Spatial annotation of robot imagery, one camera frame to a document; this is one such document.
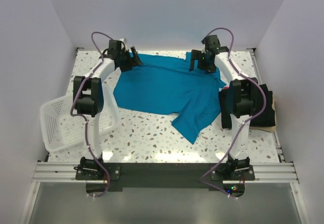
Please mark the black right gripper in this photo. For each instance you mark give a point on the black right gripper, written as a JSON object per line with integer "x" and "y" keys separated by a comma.
{"x": 195, "y": 55}

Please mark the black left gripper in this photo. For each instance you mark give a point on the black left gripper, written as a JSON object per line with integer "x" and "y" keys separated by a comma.
{"x": 130, "y": 64}

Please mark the blue t shirt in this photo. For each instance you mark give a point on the blue t shirt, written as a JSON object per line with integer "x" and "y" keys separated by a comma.
{"x": 164, "y": 85}

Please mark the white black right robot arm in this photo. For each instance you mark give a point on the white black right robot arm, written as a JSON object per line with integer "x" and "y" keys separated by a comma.
{"x": 241, "y": 101}

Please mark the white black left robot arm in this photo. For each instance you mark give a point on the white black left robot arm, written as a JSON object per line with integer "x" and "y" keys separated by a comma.
{"x": 88, "y": 102}

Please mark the black folded t shirt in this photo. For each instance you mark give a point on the black folded t shirt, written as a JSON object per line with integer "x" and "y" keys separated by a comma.
{"x": 256, "y": 123}

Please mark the white plastic basket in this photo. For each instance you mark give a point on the white plastic basket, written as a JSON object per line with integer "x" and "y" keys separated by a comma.
{"x": 60, "y": 130}

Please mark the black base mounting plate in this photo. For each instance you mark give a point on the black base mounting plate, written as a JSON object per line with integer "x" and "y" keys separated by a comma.
{"x": 115, "y": 177}

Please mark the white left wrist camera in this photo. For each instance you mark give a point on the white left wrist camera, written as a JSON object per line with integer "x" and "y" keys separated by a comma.
{"x": 124, "y": 40}

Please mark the aluminium extrusion rail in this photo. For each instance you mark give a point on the aluminium extrusion rail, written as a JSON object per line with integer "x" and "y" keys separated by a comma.
{"x": 54, "y": 172}

